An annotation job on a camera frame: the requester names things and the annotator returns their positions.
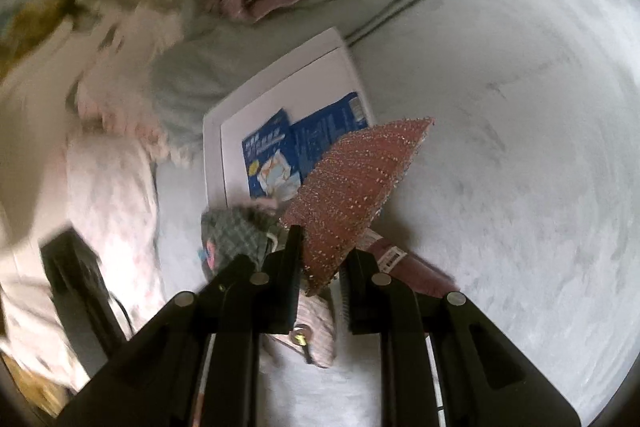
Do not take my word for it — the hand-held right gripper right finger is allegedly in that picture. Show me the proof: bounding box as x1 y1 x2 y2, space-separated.
340 249 583 427

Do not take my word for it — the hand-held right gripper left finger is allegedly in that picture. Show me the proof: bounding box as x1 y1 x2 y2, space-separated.
57 224 306 427

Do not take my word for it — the grey plaid pouch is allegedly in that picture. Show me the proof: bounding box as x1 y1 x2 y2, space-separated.
200 201 282 275

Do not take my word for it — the pink glittery cloth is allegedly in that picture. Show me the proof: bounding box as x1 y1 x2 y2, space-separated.
279 117 436 298

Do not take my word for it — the white shallow box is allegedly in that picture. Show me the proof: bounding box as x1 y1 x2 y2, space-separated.
202 27 377 214

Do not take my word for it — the pink striped pouch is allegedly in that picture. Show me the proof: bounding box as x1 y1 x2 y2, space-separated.
264 292 337 369

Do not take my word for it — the white floral quilt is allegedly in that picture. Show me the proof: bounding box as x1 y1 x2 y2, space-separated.
0 127 168 390

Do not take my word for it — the blue printed packet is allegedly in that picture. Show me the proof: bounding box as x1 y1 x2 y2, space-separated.
242 109 304 200

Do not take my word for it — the dark blue packet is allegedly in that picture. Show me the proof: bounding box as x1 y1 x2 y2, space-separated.
290 92 372 175

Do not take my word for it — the pink ruffled cloth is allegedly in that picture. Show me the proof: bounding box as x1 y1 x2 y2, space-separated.
75 4 193 170

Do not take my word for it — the light blue bed sheet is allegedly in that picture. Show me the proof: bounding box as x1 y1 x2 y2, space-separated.
150 0 640 427

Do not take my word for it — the grey-green blanket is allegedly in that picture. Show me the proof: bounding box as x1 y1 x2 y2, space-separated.
149 0 506 160

